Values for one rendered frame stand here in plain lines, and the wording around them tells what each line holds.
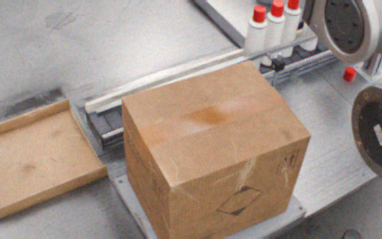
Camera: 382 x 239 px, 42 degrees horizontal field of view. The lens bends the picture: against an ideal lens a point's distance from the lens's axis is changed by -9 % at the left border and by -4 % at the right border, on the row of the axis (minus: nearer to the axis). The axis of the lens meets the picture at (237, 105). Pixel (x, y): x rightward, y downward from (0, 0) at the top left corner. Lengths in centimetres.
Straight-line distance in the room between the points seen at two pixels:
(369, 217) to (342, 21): 170
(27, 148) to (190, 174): 57
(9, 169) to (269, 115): 67
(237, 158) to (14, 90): 80
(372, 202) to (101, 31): 142
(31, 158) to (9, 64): 40
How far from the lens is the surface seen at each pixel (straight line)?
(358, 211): 237
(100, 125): 133
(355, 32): 72
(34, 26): 177
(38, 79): 156
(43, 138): 138
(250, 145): 98
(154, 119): 100
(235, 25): 166
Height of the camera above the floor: 185
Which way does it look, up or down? 44 degrees down
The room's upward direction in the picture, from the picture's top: 9 degrees clockwise
